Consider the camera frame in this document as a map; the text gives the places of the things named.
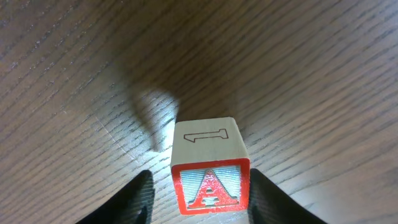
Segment red letter A block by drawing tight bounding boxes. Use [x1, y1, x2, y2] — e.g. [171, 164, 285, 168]
[170, 117, 251, 215]

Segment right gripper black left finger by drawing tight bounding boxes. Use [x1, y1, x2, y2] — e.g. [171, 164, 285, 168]
[77, 170, 155, 224]

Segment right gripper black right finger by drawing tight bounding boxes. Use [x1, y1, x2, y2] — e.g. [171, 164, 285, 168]
[248, 169, 325, 224]

